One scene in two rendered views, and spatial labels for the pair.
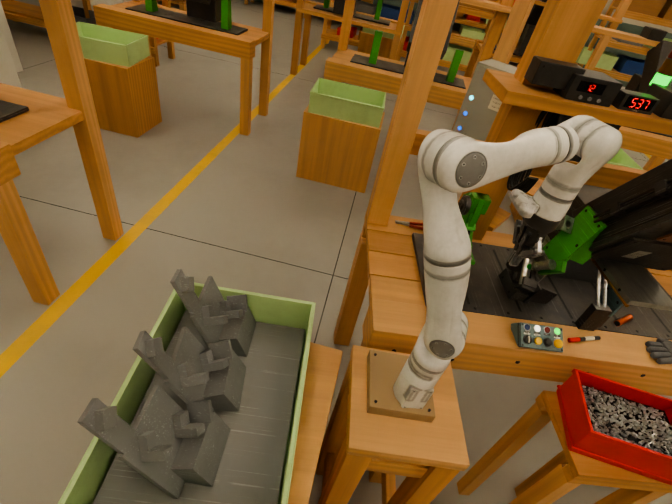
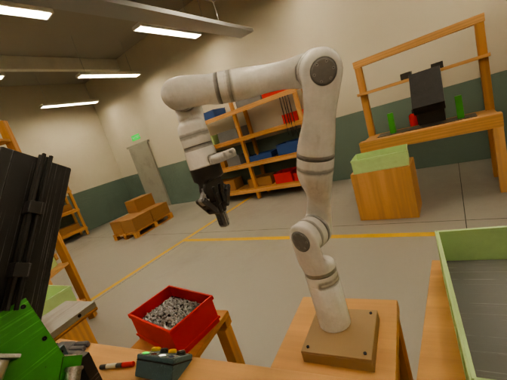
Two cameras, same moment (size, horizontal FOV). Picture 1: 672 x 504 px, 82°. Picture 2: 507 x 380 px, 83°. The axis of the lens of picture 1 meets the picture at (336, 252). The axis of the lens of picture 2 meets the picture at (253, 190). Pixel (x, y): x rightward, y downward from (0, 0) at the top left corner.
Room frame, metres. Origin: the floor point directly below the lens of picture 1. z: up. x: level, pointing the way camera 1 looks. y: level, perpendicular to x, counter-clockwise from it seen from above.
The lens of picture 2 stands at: (1.30, 0.04, 1.49)
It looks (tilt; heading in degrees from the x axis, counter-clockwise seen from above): 11 degrees down; 215
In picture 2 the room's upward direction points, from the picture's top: 17 degrees counter-clockwise
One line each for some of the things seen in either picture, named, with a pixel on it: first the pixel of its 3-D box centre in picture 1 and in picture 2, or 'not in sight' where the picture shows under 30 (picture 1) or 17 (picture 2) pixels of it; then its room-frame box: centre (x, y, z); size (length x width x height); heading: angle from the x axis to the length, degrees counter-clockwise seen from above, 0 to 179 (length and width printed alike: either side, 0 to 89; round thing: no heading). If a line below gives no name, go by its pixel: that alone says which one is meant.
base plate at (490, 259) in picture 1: (551, 286); not in sight; (1.24, -0.87, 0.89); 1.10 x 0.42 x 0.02; 97
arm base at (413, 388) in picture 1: (418, 376); (327, 296); (0.63, -0.29, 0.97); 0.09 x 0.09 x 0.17; 10
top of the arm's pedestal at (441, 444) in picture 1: (403, 402); (339, 337); (0.63, -0.29, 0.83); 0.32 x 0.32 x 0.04; 4
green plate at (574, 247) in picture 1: (581, 239); (16, 352); (1.17, -0.81, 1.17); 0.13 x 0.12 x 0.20; 97
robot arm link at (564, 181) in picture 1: (581, 161); (188, 113); (0.78, -0.44, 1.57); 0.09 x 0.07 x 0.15; 29
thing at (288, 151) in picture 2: not in sight; (250, 149); (-4.08, -3.49, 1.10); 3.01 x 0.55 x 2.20; 88
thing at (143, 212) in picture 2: not in sight; (139, 214); (-2.66, -6.15, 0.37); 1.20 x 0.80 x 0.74; 6
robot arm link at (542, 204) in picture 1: (544, 198); (207, 151); (0.78, -0.41, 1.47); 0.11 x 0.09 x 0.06; 96
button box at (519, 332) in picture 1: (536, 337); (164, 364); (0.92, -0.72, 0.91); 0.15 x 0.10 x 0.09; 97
